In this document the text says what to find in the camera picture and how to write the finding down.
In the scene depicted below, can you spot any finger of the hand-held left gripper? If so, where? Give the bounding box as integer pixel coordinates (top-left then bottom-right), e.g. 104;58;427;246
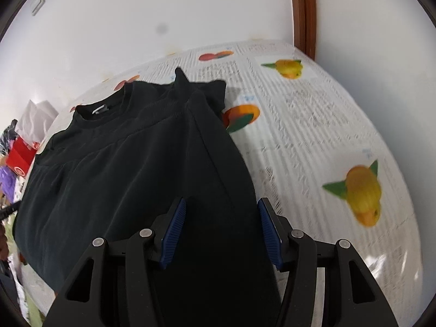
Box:
0;202;22;220

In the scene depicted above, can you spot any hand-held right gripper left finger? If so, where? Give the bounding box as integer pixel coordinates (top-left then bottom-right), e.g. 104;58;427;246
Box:
43;197;187;327

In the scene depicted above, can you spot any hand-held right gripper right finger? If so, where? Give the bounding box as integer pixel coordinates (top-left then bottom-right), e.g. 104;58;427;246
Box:
257;198;399;327

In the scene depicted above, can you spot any black long-sleeve sweatshirt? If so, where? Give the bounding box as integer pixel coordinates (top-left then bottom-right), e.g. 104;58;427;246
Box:
13;67;284;327

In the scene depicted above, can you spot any person's left hand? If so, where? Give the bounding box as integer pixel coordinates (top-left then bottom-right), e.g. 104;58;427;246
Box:
0;225;10;261

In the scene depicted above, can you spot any purple plush item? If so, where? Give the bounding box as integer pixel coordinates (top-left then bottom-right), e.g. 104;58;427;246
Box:
0;166;17;205

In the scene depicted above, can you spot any red paper shopping bag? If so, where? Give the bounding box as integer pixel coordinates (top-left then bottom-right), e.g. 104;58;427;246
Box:
6;138;43;177

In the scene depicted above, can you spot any white floral print bedding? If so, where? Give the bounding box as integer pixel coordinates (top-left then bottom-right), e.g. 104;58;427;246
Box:
8;254;35;316

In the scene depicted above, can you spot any grey plaid cloth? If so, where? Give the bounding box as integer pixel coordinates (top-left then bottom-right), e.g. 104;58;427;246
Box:
0;119;20;157

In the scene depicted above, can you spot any white plastic shopping bag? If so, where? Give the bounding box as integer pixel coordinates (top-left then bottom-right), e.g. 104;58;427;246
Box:
15;99;59;144

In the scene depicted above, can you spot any green blanket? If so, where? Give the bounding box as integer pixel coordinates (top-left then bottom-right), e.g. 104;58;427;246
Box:
28;298;52;327

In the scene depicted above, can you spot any fruit print tablecloth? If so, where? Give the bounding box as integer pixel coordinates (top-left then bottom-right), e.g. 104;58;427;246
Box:
17;39;425;327

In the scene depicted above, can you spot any brown wooden door frame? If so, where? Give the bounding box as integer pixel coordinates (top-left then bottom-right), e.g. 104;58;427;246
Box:
288;0;317;60

